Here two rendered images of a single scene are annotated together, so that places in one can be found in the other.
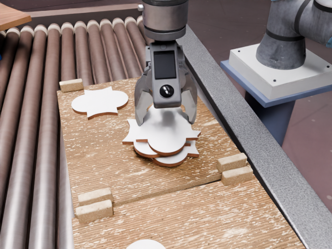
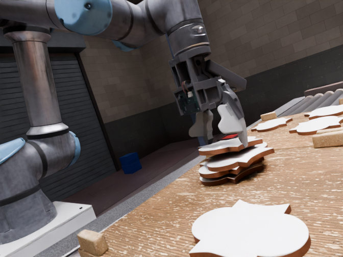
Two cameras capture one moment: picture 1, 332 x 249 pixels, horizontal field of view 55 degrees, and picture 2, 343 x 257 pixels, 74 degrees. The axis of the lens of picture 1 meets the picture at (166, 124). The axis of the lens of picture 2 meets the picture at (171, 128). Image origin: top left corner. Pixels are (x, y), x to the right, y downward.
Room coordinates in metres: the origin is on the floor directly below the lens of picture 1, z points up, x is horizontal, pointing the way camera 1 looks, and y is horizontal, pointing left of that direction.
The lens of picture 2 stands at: (0.82, 0.37, 1.11)
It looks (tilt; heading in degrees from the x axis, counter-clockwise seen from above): 5 degrees down; 242
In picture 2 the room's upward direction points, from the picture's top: 18 degrees counter-clockwise
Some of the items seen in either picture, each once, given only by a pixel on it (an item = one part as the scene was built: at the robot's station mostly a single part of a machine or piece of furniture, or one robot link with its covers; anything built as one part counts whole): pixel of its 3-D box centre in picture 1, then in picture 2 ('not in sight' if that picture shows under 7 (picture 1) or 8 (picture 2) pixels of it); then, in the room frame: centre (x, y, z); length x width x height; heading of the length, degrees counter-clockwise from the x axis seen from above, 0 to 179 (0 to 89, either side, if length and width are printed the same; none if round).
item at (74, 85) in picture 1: (71, 85); not in sight; (0.72, 0.25, 0.95); 0.06 x 0.02 x 0.03; 109
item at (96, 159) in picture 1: (140, 125); (229, 195); (0.58, 0.06, 0.93); 0.41 x 0.35 x 0.02; 19
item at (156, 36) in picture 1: (164, 55); (198, 82); (0.53, 0.00, 1.14); 0.09 x 0.08 x 0.12; 3
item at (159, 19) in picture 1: (163, 12); (190, 42); (0.52, 0.00, 1.22); 0.08 x 0.08 x 0.05
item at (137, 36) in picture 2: not in sight; (133, 25); (0.59, -0.07, 1.30); 0.11 x 0.11 x 0.08; 34
